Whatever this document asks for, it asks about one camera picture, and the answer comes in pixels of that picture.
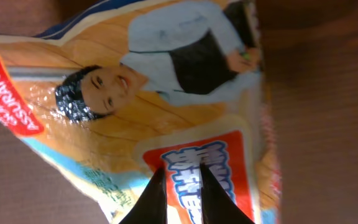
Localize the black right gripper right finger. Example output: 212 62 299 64
200 164 255 224

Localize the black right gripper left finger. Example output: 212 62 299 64
119 167 167 224

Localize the yellow orange snack bag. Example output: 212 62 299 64
0 1 282 223

